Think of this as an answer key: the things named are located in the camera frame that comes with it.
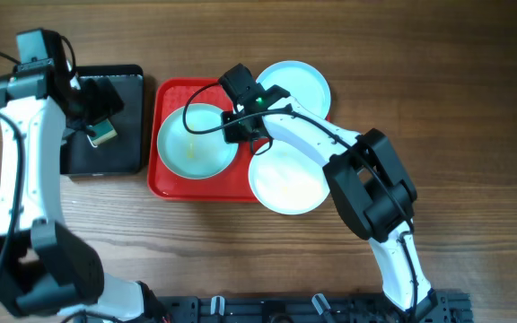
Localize yellow green sponge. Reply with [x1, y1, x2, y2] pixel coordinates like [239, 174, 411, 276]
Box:
[87, 118, 118, 147]

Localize white plate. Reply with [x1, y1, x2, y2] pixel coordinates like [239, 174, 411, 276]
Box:
[248, 140, 329, 215]

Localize light blue plate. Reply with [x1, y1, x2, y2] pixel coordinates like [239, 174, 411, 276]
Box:
[156, 107, 239, 179]
[257, 60, 331, 118]

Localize light blue plate top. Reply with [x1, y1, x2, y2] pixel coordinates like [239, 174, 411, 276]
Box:
[257, 60, 331, 118]

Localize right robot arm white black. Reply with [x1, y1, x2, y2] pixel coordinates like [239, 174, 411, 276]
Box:
[218, 64, 434, 322]

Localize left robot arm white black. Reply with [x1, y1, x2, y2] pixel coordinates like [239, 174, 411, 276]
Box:
[0, 29, 170, 322]

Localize red plastic tray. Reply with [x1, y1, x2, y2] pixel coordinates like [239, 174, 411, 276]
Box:
[146, 78, 257, 203]

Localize black water basin tray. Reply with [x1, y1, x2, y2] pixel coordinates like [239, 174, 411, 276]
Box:
[60, 65, 145, 177]

